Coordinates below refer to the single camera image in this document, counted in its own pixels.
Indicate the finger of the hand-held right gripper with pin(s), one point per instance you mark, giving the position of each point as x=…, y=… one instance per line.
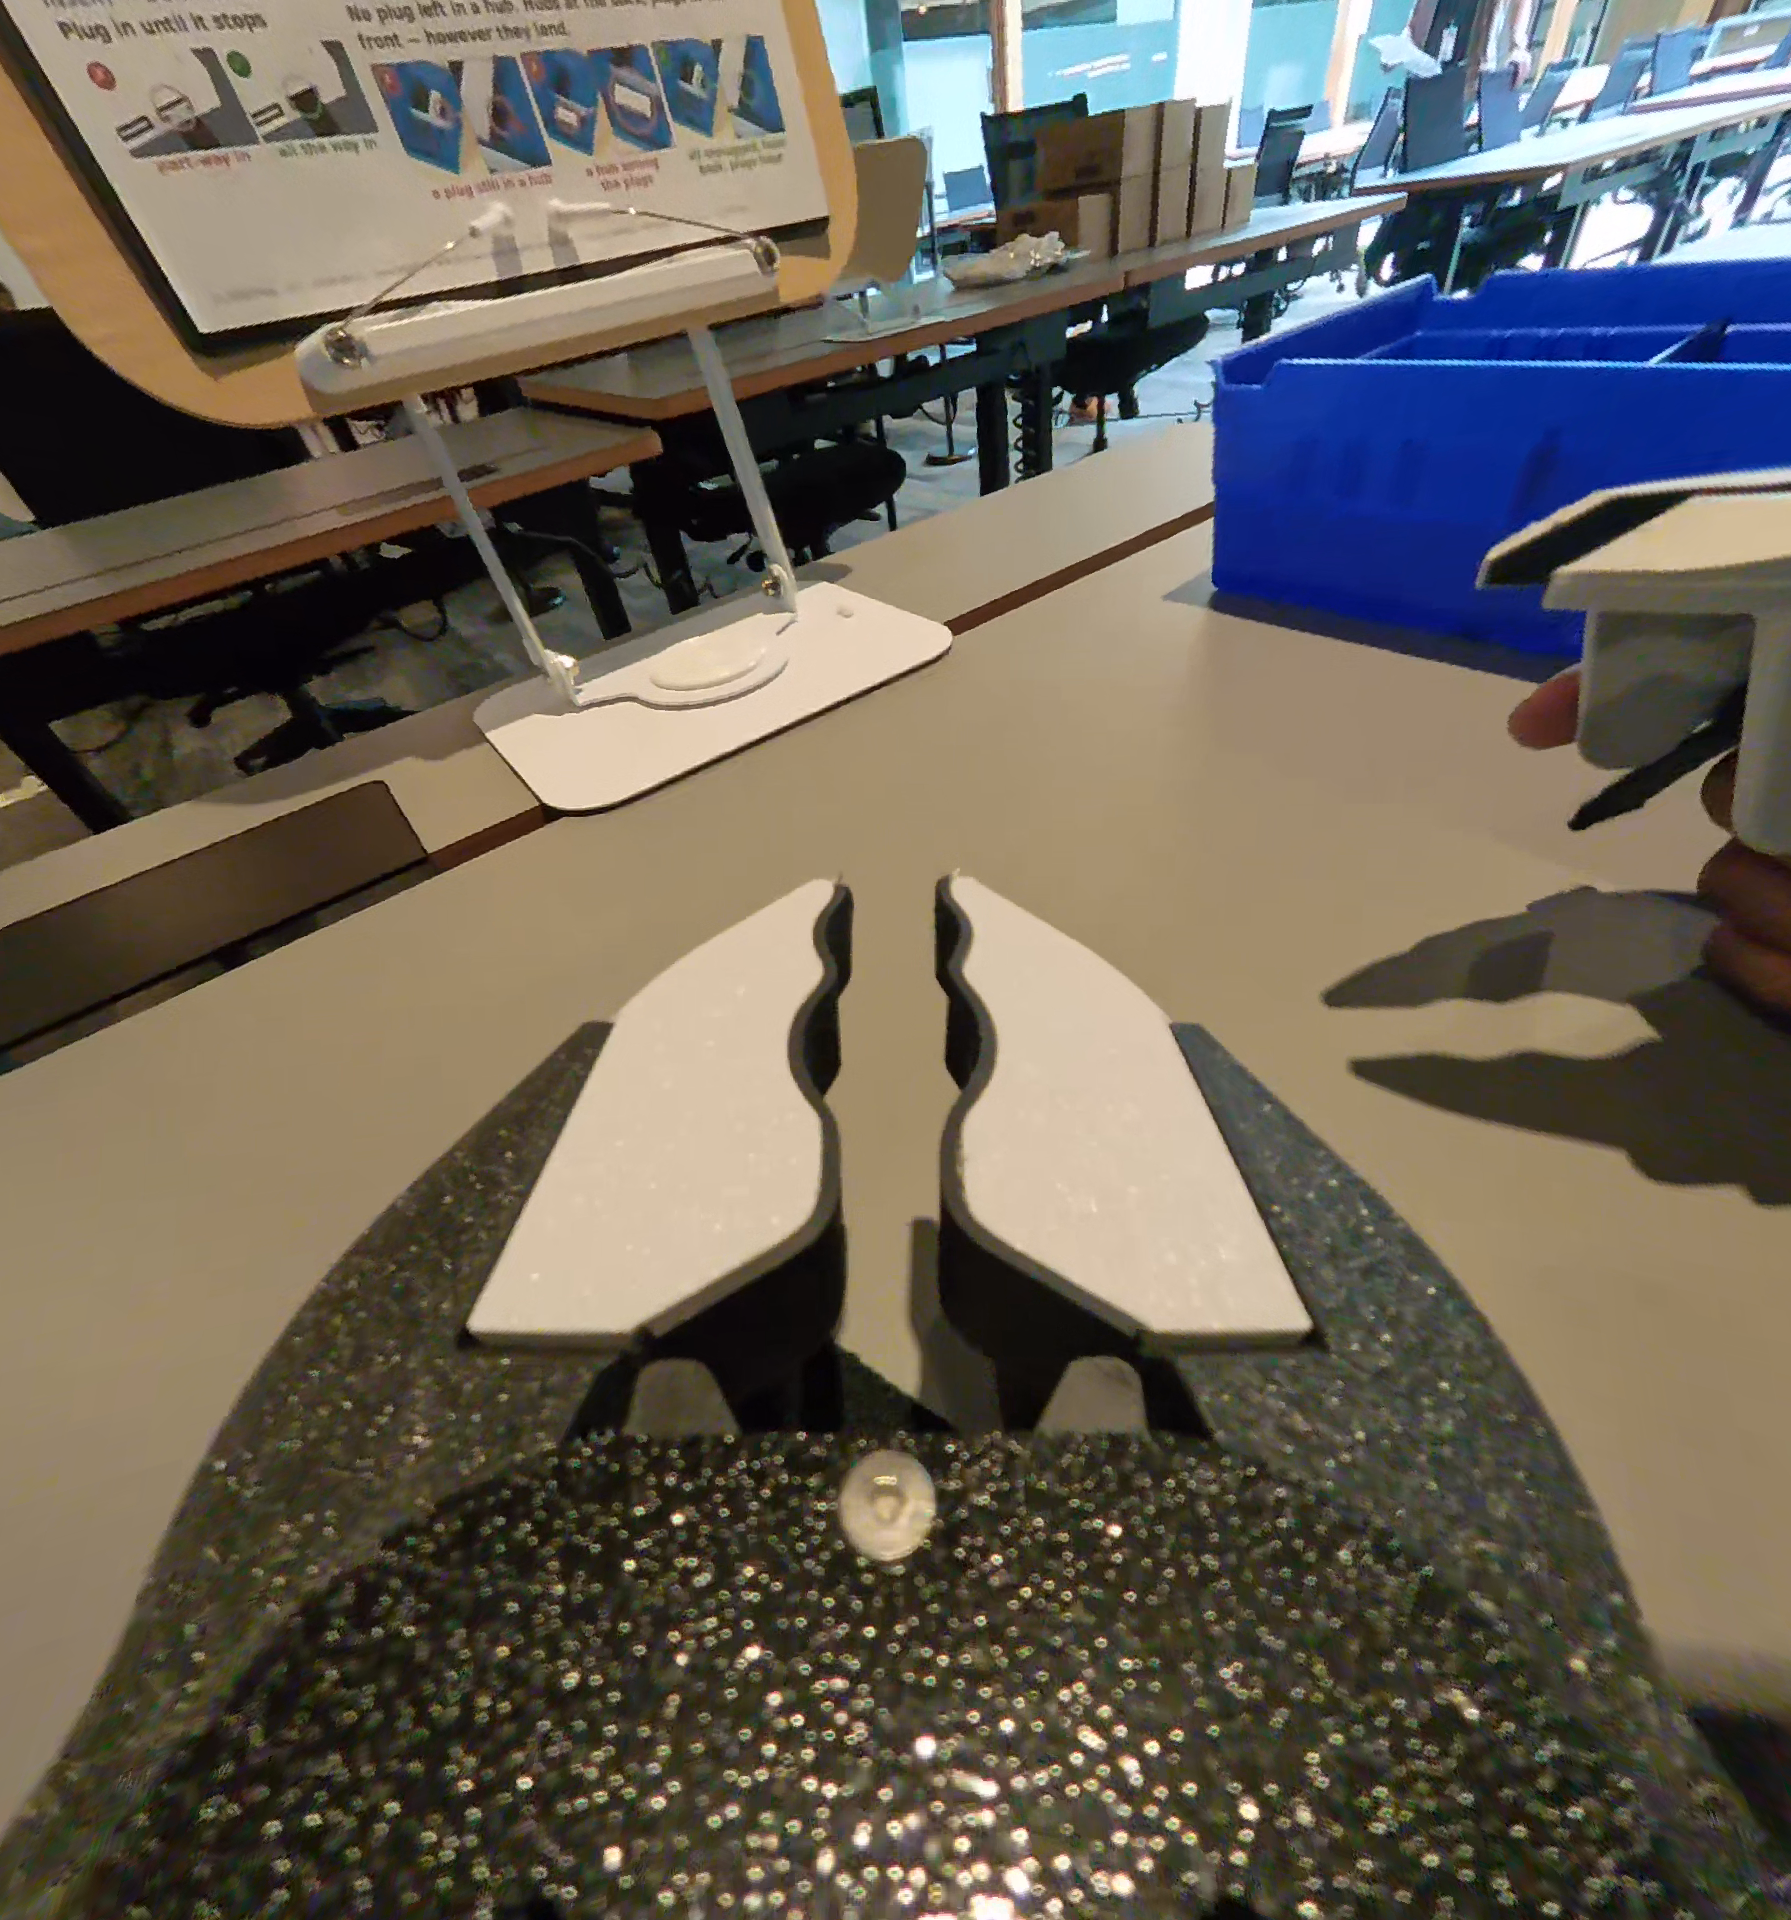
x=1735, y=562
x=1615, y=518

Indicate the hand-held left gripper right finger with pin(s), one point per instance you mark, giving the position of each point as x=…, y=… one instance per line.
x=1120, y=1186

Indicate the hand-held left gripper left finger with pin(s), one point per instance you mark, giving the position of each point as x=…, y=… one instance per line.
x=670, y=1170

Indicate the long grey desk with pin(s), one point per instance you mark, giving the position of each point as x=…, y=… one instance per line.
x=235, y=511

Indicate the wooden desk black legs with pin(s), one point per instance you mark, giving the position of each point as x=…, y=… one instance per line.
x=986, y=305

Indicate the printed instruction sheet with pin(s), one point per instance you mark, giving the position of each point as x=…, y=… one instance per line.
x=387, y=135

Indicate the stack of cardboard boxes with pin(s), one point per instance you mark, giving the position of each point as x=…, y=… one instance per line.
x=1120, y=163

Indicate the grey desk with chairs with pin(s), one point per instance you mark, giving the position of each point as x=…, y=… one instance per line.
x=1584, y=150

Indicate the beige chair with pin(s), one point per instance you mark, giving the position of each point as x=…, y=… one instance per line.
x=889, y=209

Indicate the blue plastic bin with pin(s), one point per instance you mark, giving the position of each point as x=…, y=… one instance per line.
x=1375, y=479

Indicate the crumpled plastic wrap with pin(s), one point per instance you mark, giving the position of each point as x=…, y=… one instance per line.
x=1008, y=263

